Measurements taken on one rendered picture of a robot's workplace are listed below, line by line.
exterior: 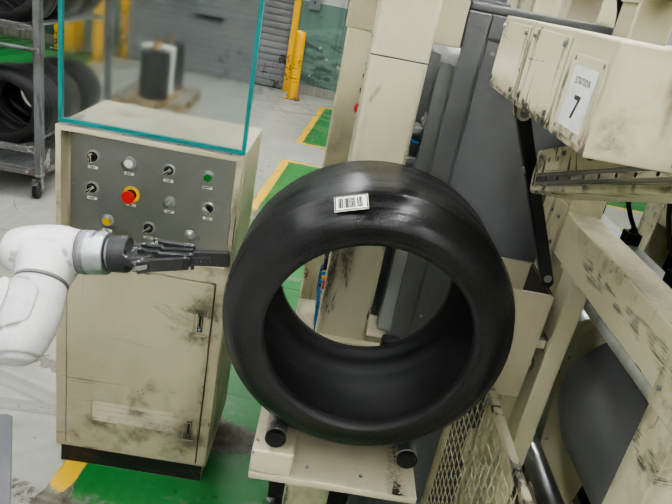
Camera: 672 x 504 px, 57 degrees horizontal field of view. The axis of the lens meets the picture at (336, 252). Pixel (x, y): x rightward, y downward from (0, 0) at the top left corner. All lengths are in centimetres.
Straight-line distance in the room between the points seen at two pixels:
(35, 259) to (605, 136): 100
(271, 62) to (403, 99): 909
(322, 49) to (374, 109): 887
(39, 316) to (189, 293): 86
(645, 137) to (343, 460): 96
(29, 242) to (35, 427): 153
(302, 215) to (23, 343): 54
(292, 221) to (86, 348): 129
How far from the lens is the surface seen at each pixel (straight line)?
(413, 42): 140
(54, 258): 130
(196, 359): 217
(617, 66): 84
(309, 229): 109
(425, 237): 110
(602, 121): 85
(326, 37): 1025
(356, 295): 157
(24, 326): 124
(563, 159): 129
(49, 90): 482
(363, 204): 108
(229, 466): 259
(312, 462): 146
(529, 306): 156
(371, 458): 151
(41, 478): 257
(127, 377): 228
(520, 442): 181
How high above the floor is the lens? 179
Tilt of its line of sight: 23 degrees down
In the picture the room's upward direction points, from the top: 11 degrees clockwise
